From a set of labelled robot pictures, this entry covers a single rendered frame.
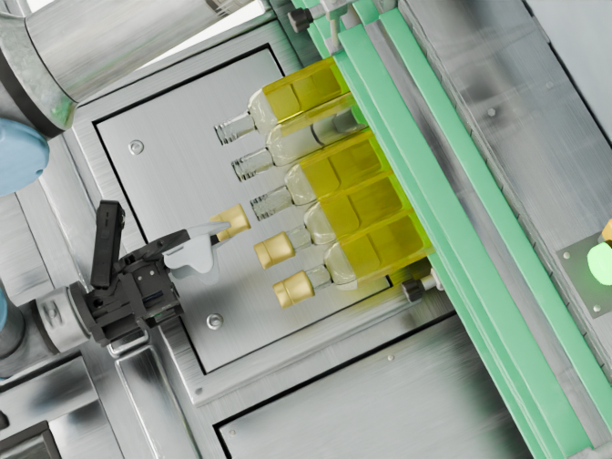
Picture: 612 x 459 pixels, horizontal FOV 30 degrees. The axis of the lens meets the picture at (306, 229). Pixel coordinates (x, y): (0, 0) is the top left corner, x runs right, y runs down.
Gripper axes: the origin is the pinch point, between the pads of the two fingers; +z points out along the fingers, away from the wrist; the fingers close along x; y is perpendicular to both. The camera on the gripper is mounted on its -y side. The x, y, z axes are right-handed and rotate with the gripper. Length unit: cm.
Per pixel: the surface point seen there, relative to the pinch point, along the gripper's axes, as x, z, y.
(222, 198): -12.9, 2.3, -8.3
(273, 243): 1.5, 5.2, 5.3
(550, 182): 15.7, 35.2, 16.8
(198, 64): -12.4, 7.5, -28.4
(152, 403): -12.8, -17.8, 13.9
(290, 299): 1.1, 4.0, 12.5
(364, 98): 6.2, 23.0, -5.4
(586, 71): 19.6, 43.9, 8.1
